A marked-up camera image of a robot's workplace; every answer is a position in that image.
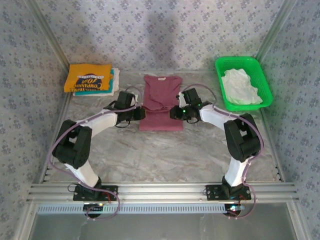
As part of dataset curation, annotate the maroon t-shirt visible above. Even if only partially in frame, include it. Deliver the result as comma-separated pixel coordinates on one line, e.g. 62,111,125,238
138,74,185,132

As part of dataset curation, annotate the crumpled white t-shirt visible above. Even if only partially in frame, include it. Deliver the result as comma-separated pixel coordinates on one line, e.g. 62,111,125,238
220,67,264,106

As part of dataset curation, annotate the yellow printed folded t-shirt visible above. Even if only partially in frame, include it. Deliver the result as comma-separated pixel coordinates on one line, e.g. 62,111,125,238
63,63,113,94

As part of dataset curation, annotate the green plastic basket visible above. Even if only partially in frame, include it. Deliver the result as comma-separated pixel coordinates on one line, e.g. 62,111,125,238
215,56,274,112

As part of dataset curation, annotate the black controller board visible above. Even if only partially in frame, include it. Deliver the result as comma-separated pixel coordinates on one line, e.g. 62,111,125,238
224,203,245,218
83,202,105,218

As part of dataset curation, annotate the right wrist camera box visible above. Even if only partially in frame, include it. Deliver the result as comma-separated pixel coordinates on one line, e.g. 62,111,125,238
178,88,203,107

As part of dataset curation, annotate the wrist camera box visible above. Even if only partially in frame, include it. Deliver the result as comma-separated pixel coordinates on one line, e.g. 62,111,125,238
178,88,203,107
116,90,138,109

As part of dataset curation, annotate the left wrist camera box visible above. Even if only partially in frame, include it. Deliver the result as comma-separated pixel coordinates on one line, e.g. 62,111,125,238
116,90,138,109

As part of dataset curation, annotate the wide aluminium base rail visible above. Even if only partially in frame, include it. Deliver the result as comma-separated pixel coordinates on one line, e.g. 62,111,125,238
25,182,300,204

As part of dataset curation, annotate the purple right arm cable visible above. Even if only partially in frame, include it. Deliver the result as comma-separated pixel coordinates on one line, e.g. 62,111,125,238
183,83,265,221

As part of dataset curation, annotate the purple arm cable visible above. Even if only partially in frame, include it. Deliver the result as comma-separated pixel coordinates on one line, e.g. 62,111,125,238
47,85,144,221
183,83,265,221

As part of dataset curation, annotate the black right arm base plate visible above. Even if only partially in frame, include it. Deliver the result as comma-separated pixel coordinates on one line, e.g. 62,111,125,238
204,184,252,201

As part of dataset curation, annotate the aluminium frame rail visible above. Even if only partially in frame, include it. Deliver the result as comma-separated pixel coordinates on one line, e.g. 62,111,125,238
38,94,74,184
259,109,286,183

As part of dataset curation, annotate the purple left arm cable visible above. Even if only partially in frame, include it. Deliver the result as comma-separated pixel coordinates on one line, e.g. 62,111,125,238
47,85,144,221

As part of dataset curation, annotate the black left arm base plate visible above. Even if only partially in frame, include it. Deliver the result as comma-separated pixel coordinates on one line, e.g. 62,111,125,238
72,184,119,202

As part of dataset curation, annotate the grey slotted cable duct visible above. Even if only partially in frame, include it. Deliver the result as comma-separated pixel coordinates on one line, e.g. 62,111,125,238
36,203,245,215

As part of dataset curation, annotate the aluminium corner post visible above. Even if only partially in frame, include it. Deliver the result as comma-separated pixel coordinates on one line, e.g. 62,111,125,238
23,0,71,72
254,0,300,64

